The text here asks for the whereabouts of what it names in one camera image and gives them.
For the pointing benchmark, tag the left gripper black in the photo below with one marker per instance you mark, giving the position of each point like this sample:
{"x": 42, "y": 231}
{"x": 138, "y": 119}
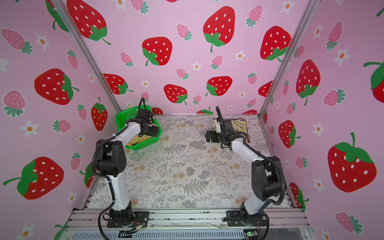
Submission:
{"x": 154, "y": 131}

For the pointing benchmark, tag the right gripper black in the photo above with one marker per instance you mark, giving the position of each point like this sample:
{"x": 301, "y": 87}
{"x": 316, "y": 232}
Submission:
{"x": 208, "y": 135}

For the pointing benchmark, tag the tan cloth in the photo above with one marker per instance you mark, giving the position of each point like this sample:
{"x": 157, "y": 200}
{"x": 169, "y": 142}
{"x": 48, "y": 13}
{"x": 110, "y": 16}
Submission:
{"x": 137, "y": 140}

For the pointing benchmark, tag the yellow lemon print skirt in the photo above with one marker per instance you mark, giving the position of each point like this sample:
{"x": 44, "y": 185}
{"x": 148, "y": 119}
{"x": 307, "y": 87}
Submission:
{"x": 238, "y": 125}

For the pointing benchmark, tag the red plaid skirt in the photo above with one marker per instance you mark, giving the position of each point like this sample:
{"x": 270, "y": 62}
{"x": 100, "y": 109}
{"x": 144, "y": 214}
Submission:
{"x": 226, "y": 126}

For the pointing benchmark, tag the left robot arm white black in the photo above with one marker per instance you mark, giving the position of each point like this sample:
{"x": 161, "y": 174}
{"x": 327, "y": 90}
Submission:
{"x": 109, "y": 161}

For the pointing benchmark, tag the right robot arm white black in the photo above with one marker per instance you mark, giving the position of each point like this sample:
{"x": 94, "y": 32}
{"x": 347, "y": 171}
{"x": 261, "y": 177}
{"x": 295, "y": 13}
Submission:
{"x": 267, "y": 177}

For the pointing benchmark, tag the green plastic basket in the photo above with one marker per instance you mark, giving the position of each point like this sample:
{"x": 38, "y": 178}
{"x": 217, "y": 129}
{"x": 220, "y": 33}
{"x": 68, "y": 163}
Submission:
{"x": 131, "y": 113}

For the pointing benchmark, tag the green circuit board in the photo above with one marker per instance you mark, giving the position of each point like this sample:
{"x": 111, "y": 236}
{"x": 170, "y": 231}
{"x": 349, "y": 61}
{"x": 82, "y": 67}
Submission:
{"x": 251, "y": 235}

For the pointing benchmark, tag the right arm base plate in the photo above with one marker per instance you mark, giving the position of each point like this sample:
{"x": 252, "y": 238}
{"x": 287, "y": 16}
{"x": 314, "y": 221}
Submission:
{"x": 243, "y": 219}

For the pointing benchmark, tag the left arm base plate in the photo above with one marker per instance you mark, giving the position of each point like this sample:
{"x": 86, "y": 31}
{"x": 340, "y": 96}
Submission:
{"x": 131, "y": 220}

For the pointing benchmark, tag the aluminium mounting rail frame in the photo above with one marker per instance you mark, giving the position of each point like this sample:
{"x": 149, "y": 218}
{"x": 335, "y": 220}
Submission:
{"x": 188, "y": 224}

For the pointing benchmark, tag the left aluminium corner post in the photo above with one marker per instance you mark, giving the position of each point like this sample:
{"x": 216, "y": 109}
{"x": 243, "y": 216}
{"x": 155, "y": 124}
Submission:
{"x": 79, "y": 40}

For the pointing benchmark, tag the aluminium corner post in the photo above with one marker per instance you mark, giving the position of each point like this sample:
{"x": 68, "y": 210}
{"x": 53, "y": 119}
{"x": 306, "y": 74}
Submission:
{"x": 296, "y": 38}
{"x": 79, "y": 40}

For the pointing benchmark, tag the right aluminium corner post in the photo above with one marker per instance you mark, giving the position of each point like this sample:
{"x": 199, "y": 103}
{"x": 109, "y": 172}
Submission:
{"x": 296, "y": 38}

